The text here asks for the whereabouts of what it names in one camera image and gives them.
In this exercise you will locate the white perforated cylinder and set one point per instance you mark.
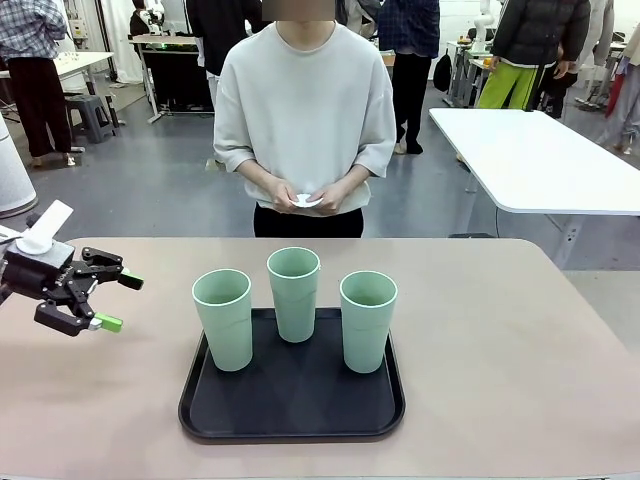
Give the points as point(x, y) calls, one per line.
point(12, 170)

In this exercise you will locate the bystander in dark checked coat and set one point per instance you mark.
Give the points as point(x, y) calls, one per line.
point(410, 50)

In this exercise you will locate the grey plastic step stool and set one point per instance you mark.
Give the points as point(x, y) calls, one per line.
point(90, 117)

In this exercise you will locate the black tripod pole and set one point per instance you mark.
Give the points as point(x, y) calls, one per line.
point(536, 80)

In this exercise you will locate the bystander in plaid shirt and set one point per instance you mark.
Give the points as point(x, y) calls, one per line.
point(35, 75)

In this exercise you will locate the bystander with bright green trousers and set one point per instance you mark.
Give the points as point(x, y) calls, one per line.
point(530, 45)

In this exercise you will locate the person's left hand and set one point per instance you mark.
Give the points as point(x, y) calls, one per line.
point(332, 197)

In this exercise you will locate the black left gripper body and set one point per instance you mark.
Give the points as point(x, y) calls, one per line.
point(47, 277)

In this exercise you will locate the white round paper coaster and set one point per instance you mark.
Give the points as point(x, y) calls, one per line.
point(306, 201)

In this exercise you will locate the light green plastic cup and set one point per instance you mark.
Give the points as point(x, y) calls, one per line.
point(227, 335)
point(366, 340)
point(296, 315)

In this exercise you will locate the person's right hand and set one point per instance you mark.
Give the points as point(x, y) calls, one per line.
point(285, 196)

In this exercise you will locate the person's right forearm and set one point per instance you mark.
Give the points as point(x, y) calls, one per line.
point(257, 176)

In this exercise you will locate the large white table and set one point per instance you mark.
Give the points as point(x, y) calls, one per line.
point(540, 160)

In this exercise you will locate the bystander in black clothes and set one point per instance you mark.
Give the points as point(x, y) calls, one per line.
point(220, 35)

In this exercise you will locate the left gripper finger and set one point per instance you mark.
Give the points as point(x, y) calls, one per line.
point(65, 317)
point(107, 262)

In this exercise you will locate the small white desk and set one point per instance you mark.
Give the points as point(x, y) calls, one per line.
point(82, 60)

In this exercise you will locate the black workbench with green light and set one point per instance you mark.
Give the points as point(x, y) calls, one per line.
point(172, 75)

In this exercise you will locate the black plastic serving tray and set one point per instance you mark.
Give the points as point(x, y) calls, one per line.
point(300, 400)

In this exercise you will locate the black backpack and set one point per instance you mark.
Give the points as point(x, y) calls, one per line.
point(442, 72)

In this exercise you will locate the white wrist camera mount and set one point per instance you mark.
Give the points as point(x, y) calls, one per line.
point(45, 227)

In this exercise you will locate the bystander in light grey clothes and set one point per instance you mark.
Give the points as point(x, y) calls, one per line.
point(622, 75)

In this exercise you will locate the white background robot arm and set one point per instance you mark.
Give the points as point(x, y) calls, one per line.
point(482, 25)

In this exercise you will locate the person's left forearm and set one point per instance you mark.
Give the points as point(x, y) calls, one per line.
point(357, 176)

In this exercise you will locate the blurred head of person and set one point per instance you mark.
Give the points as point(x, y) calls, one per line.
point(298, 10)

